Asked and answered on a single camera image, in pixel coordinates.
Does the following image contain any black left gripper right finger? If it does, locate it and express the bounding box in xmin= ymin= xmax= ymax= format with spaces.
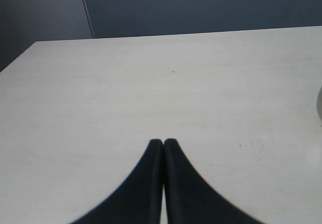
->
xmin=164 ymin=138 xmax=260 ymax=223

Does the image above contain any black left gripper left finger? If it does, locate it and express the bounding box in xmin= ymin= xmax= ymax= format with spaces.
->
xmin=74 ymin=139 xmax=164 ymax=223

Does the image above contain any stainless steel cup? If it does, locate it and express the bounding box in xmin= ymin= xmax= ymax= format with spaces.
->
xmin=316 ymin=87 xmax=322 ymax=120

